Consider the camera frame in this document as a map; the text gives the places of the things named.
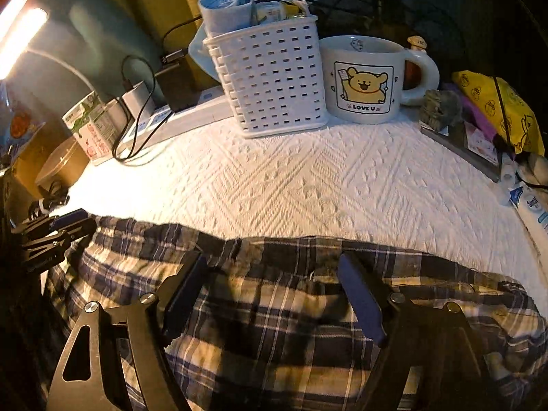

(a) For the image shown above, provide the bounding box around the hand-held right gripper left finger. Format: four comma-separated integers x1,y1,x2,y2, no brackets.
45,252,209,411

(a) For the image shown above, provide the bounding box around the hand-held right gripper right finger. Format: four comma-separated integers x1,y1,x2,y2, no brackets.
336,252,493,411

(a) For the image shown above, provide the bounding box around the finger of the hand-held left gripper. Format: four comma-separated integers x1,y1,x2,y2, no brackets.
21,218,98,273
13,208,90,234

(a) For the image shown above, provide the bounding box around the plaid flannel shirt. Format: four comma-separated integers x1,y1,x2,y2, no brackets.
43,214,548,411

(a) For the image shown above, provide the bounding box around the tan round container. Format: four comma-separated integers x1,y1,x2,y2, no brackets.
34,137,91,190

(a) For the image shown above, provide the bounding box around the cardboard box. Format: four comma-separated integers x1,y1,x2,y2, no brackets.
9,124,65,183

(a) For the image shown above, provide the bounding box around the green white milk carton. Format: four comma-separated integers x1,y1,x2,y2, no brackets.
62,90,115,164

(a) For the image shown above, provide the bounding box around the printed snack bag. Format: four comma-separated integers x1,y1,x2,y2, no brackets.
0,83,46,157

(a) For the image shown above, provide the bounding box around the white charger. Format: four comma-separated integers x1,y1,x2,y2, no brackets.
122,81,151,121

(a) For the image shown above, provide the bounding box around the white power strip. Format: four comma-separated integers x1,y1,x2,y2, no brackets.
92,88,235,166

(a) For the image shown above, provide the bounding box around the black power adapter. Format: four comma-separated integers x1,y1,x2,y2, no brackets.
153,58,198,113

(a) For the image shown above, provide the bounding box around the grey curtain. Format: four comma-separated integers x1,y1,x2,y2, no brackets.
13,0,206,114

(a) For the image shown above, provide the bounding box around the white desk lamp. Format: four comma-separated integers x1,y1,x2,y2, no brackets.
0,0,127,110

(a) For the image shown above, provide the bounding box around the dark notebook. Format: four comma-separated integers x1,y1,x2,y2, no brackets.
419,119,505,183

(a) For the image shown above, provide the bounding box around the white tube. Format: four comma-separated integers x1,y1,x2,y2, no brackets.
497,179,548,242

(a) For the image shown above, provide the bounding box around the grey stone figurine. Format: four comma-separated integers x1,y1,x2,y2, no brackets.
418,89,464,129

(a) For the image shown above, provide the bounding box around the white bear mug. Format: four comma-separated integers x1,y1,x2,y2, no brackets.
319,35,441,125

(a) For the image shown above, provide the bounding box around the purple pouch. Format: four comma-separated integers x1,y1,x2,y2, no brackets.
441,83,507,146

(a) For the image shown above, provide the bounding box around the white plastic basket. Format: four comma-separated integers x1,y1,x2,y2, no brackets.
202,13,329,139

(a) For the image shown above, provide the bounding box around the yellow printed pouch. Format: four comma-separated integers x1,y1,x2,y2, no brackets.
451,70,546,157

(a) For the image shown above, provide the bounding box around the blue white roll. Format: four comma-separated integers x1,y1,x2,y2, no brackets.
198,0,256,38

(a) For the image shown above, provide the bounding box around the mushroom figurine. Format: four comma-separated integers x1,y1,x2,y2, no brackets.
403,35,429,91

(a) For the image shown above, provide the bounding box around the coiled black cable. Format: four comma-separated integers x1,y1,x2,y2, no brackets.
26,180,73,220

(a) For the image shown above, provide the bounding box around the charger black cable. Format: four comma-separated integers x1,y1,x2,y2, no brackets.
111,15,204,163

